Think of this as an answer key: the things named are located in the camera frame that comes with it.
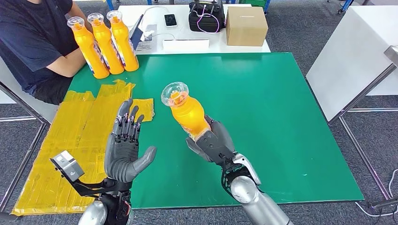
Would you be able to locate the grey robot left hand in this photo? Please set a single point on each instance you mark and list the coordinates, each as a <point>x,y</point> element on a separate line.
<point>122,161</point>

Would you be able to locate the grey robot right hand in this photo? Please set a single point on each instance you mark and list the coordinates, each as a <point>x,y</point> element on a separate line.
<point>222,133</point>

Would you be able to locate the orange detergent bottle clear cap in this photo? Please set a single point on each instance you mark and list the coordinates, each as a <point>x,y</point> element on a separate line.
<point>88,52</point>
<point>107,52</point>
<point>189,118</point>
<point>126,49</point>

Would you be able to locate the person's left forearm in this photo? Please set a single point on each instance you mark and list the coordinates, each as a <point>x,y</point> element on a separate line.
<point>76,14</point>

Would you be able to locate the person's right forearm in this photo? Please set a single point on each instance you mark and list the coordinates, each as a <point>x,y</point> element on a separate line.
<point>70,63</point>

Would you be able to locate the yellow taped cardboard sheet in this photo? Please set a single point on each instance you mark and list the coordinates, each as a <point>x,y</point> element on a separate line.
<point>62,139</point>

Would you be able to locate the white flat box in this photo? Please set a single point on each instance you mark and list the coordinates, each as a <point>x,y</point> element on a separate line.
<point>186,45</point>

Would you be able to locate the brown cardboard box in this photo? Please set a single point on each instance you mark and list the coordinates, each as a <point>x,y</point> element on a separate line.
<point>246,28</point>

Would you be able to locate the white desk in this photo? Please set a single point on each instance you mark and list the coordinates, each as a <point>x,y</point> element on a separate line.
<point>183,31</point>

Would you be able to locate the black equipment bag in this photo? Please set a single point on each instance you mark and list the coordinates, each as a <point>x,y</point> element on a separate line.
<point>199,26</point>

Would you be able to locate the printed paper sheet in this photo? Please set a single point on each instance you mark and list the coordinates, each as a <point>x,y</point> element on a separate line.
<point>150,45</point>

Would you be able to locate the black smartphone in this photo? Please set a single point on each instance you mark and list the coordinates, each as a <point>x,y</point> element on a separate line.
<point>170,20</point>

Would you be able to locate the blue tablet case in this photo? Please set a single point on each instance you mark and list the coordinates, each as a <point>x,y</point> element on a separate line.
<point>137,35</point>

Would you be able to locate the green plastic crate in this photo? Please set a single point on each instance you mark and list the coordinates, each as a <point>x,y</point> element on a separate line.
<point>252,2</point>

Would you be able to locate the large white side table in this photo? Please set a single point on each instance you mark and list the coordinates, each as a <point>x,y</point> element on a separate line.
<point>351,62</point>

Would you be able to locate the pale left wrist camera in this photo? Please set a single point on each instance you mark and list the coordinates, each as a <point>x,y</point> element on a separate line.
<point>68,166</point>

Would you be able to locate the blue metal frame leg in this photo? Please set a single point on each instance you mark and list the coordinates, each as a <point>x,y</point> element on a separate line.
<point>110,5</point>
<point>345,6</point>
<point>267,6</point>

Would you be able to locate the grey metal table frame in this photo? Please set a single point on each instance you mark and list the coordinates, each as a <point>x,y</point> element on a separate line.
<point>360,152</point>

